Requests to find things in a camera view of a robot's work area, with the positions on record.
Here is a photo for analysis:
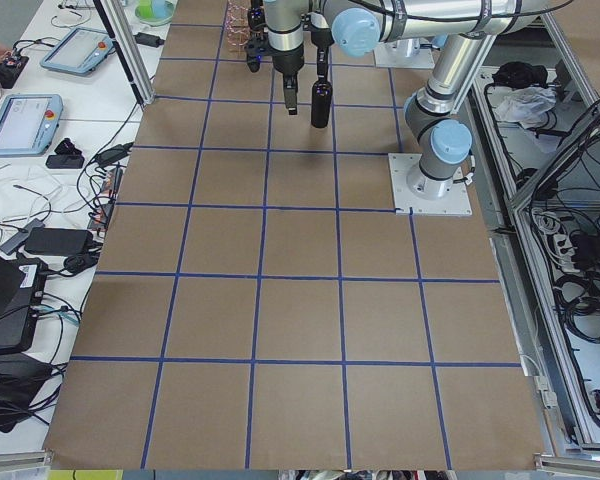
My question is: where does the black power brick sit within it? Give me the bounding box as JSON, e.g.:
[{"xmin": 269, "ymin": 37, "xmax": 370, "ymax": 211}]
[{"xmin": 24, "ymin": 227, "xmax": 93, "ymax": 256}]

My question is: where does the green glass bowl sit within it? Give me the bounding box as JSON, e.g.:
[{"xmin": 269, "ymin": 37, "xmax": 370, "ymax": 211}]
[{"xmin": 134, "ymin": 0, "xmax": 175, "ymax": 26}]

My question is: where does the aluminium frame post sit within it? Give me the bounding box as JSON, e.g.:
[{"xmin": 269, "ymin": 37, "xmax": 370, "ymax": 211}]
[{"xmin": 94, "ymin": 0, "xmax": 155, "ymax": 107}]

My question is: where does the teach pendant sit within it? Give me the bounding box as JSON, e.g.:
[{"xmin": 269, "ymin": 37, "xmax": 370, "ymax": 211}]
[
  {"xmin": 0, "ymin": 94, "xmax": 64, "ymax": 157},
  {"xmin": 40, "ymin": 27, "xmax": 114, "ymax": 76}
]

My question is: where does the teach pendant near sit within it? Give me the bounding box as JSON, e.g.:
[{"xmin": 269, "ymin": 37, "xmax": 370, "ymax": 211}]
[{"xmin": 0, "ymin": 94, "xmax": 64, "ymax": 157}]

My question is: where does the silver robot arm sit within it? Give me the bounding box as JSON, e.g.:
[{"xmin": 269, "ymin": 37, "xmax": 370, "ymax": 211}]
[{"xmin": 245, "ymin": 0, "xmax": 557, "ymax": 200}]

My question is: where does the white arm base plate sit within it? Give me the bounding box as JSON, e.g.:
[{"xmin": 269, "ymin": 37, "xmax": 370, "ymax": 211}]
[{"xmin": 388, "ymin": 153, "xmax": 472, "ymax": 217}]

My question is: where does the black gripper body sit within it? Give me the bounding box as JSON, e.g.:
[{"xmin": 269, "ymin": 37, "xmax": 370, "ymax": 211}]
[{"xmin": 244, "ymin": 34, "xmax": 304, "ymax": 90}]

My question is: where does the black power adapter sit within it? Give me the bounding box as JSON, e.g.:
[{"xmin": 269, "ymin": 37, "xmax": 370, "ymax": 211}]
[{"xmin": 134, "ymin": 32, "xmax": 164, "ymax": 48}]

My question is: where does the dark glass wine bottle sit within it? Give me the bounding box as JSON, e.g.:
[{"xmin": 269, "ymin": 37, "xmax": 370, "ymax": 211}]
[{"xmin": 311, "ymin": 77, "xmax": 333, "ymax": 129}]

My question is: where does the teach pendant far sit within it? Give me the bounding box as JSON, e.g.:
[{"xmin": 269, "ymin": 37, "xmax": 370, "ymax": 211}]
[{"xmin": 40, "ymin": 27, "xmax": 114, "ymax": 76}]

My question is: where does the copper wire wine rack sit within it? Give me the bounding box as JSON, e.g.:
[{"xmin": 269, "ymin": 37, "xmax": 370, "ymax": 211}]
[{"xmin": 224, "ymin": 0, "xmax": 250, "ymax": 59}]

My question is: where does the black laptop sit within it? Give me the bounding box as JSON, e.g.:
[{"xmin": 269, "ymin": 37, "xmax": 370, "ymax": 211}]
[{"xmin": 0, "ymin": 256, "xmax": 47, "ymax": 355}]

